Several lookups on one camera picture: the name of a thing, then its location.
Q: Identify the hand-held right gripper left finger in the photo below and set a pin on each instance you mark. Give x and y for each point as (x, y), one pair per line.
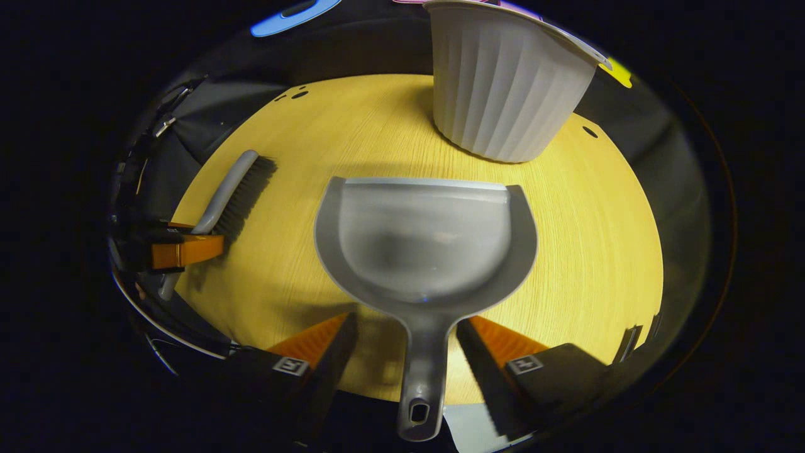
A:
(327, 371)

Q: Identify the grey ribbed garbage bin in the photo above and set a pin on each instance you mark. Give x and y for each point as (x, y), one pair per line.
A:
(509, 88)

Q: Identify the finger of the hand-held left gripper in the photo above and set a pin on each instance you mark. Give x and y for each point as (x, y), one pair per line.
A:
(179, 224)
(188, 250)

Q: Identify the pale grey sheet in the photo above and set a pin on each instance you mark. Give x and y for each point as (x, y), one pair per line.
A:
(475, 431)

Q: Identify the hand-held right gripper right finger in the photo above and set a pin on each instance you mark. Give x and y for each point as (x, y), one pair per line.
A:
(487, 377)

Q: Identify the small metal clip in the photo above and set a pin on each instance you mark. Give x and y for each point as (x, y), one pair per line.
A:
(165, 124)

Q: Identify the grey plastic dustpan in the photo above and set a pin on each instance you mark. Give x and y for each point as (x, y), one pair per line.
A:
(427, 239)

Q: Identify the small grey broom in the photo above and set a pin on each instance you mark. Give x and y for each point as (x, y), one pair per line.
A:
(229, 182)

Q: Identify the wooden desktop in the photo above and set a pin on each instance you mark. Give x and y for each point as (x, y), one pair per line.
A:
(597, 251)

